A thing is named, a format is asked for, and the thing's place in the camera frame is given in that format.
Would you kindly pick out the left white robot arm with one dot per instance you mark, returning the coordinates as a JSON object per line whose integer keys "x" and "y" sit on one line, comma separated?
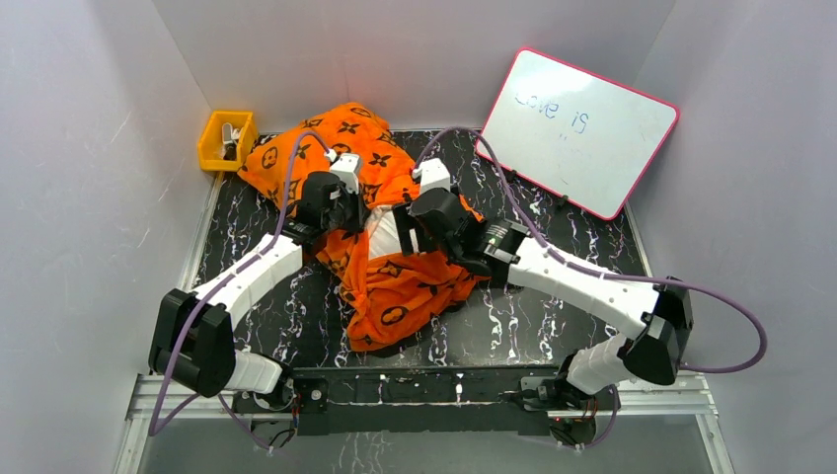
{"x": 193, "y": 337}

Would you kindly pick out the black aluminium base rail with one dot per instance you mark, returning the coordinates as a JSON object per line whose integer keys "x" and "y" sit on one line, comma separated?
{"x": 428, "y": 420}

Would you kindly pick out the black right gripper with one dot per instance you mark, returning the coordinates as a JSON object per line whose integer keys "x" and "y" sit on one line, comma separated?
{"x": 404, "y": 218}

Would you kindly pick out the white pillow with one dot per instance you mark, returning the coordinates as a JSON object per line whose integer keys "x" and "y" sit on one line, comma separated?
{"x": 382, "y": 232}

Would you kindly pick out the white clips in bin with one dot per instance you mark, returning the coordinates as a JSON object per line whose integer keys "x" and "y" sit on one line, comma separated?
{"x": 230, "y": 140}

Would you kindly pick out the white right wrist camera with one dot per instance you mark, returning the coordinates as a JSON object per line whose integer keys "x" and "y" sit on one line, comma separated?
{"x": 431, "y": 174}

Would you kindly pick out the pink framed whiteboard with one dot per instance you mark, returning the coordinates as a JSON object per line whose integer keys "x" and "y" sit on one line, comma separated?
{"x": 574, "y": 133}

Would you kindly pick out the yellow plastic bin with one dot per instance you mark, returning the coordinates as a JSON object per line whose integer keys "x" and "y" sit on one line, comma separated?
{"x": 209, "y": 146}

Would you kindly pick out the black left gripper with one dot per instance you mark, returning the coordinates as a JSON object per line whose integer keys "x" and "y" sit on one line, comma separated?
{"x": 348, "y": 213}

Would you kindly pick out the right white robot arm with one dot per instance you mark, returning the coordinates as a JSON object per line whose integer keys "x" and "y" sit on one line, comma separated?
{"x": 653, "y": 320}

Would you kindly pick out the orange patterned pillowcase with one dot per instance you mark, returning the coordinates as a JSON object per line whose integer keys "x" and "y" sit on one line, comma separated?
{"x": 392, "y": 297}

